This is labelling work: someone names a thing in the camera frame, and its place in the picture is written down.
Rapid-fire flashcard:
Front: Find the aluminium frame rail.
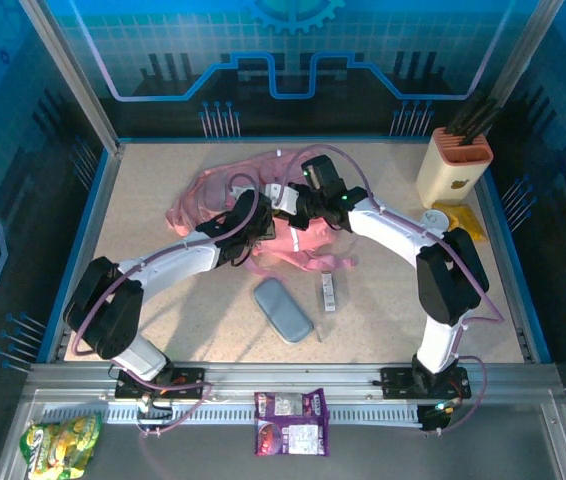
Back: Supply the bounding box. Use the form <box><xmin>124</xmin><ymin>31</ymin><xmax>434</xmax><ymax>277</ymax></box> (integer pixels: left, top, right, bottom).
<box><xmin>27</xmin><ymin>362</ymin><xmax>559</xmax><ymax>401</ymax></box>

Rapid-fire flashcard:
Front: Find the aluminium frame post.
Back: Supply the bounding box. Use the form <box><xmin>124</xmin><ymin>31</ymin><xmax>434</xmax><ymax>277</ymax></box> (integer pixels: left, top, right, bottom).
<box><xmin>491</xmin><ymin>0</ymin><xmax>565</xmax><ymax>117</ymax></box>
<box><xmin>17</xmin><ymin>0</ymin><xmax>123</xmax><ymax>154</ymax></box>

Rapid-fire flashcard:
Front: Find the green yellow snack bag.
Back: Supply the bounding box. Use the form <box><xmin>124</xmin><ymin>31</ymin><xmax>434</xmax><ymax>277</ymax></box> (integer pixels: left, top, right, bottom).
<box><xmin>19</xmin><ymin>412</ymin><xmax>103</xmax><ymax>480</ymax></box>

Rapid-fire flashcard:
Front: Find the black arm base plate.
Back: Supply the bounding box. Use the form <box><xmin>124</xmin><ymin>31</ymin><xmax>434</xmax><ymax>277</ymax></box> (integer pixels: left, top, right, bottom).
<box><xmin>114</xmin><ymin>367</ymin><xmax>207</xmax><ymax>400</ymax></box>
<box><xmin>380</xmin><ymin>366</ymin><xmax>473</xmax><ymax>400</ymax></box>

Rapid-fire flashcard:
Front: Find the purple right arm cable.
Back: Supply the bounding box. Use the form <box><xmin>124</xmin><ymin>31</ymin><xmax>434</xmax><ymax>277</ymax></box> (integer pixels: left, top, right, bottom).
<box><xmin>282</xmin><ymin>143</ymin><xmax>505</xmax><ymax>436</ymax></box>

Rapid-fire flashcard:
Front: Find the black handled knife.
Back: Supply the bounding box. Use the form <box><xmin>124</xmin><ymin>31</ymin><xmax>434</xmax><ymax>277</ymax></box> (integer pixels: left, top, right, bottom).
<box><xmin>443</xmin><ymin>89</ymin><xmax>487</xmax><ymax>136</ymax></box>
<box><xmin>457</xmin><ymin>99</ymin><xmax>499</xmax><ymax>141</ymax></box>
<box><xmin>462</xmin><ymin>107</ymin><xmax>505</xmax><ymax>147</ymax></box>

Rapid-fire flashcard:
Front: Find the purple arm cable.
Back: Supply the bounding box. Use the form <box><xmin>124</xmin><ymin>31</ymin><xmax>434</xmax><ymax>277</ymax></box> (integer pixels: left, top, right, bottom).
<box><xmin>282</xmin><ymin>143</ymin><xmax>505</xmax><ymax>436</ymax></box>
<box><xmin>70</xmin><ymin>173</ymin><xmax>260</xmax><ymax>439</ymax></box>

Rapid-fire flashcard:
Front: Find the white slotted cable duct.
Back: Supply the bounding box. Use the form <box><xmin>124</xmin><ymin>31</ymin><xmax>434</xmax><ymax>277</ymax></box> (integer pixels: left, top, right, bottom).
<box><xmin>42</xmin><ymin>403</ymin><xmax>424</xmax><ymax>426</ymax></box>

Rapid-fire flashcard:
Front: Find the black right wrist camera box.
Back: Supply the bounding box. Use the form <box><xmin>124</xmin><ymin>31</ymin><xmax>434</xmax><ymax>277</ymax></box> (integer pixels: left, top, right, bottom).
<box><xmin>301</xmin><ymin>154</ymin><xmax>348</xmax><ymax>195</ymax></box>

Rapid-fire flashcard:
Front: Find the purple snack bag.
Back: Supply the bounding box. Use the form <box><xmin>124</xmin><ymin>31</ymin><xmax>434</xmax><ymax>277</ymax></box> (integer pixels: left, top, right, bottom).
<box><xmin>254</xmin><ymin>388</ymin><xmax>331</xmax><ymax>457</ymax></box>

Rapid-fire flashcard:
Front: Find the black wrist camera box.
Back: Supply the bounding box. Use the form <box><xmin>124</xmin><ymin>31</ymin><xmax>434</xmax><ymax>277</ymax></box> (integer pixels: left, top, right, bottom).
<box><xmin>301</xmin><ymin>154</ymin><xmax>348</xmax><ymax>195</ymax></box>
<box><xmin>236</xmin><ymin>190</ymin><xmax>274</xmax><ymax>221</ymax></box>

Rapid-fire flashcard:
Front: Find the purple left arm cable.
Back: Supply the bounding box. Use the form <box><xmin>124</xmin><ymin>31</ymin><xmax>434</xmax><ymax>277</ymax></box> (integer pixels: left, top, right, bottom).
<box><xmin>70</xmin><ymin>173</ymin><xmax>260</xmax><ymax>439</ymax></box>

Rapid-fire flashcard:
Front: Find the grey pencil case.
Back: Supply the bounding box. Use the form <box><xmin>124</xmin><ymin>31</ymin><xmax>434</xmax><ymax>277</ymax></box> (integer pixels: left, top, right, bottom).
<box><xmin>253</xmin><ymin>277</ymin><xmax>315</xmax><ymax>346</ymax></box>

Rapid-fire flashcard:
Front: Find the pink student backpack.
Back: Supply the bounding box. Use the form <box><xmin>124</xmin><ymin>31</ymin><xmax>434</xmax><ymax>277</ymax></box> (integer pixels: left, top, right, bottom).
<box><xmin>165</xmin><ymin>148</ymin><xmax>360</xmax><ymax>275</ymax></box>

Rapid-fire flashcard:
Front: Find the small white printed box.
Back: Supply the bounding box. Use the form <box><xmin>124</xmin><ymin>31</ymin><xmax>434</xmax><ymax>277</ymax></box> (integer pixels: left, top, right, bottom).
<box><xmin>321</xmin><ymin>271</ymin><xmax>337</xmax><ymax>312</ymax></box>

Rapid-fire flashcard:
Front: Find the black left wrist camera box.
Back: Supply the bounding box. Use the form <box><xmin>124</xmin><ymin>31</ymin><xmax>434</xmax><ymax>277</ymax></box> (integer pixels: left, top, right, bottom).
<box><xmin>236</xmin><ymin>190</ymin><xmax>274</xmax><ymax>221</ymax></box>

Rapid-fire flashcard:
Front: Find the white right camera bracket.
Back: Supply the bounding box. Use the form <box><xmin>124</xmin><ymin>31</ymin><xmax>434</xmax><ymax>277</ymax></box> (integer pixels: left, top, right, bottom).
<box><xmin>264</xmin><ymin>182</ymin><xmax>298</xmax><ymax>214</ymax></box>

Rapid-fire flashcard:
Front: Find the cream knife block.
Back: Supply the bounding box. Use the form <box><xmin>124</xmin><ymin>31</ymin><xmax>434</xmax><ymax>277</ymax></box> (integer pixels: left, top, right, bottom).
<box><xmin>415</xmin><ymin>126</ymin><xmax>494</xmax><ymax>209</ymax></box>

